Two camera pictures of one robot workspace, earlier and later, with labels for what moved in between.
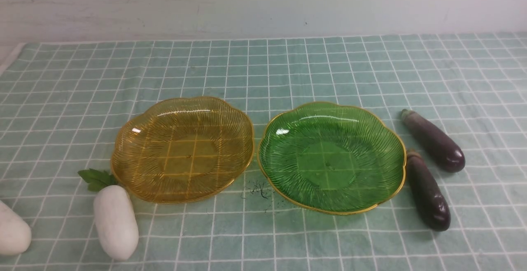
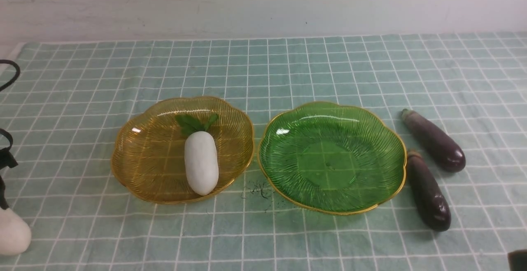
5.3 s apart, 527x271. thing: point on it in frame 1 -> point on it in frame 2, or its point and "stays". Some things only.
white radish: [15, 233] stays
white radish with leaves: [115, 216] -> [201, 160]
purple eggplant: [433, 143] stays
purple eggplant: [429, 196] stays
